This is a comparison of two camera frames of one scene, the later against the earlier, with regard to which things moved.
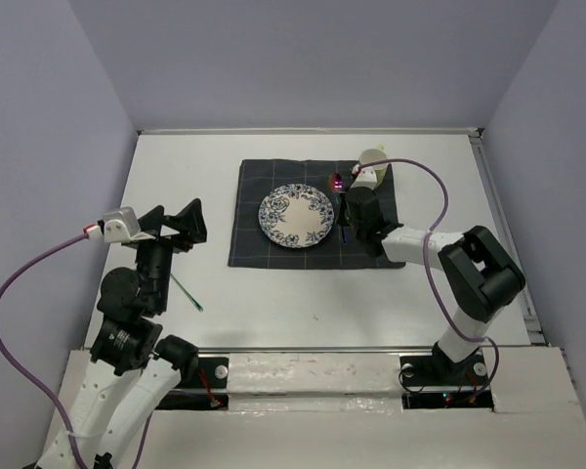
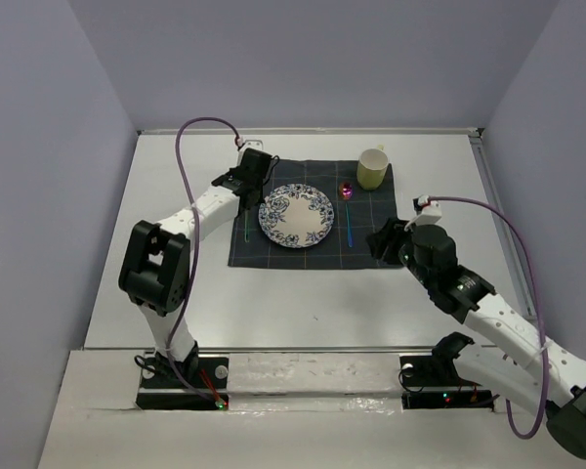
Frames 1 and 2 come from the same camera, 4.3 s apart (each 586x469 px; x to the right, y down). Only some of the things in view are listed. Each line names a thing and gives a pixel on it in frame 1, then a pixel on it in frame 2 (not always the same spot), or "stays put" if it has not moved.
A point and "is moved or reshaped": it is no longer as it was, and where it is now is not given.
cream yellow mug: (373, 155) stays put
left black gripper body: (156, 256) → (258, 196)
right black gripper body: (354, 225) → (395, 232)
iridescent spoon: (335, 185) is moved or reshaped
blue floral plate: (296, 215) stays put
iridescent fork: (187, 292) → (246, 227)
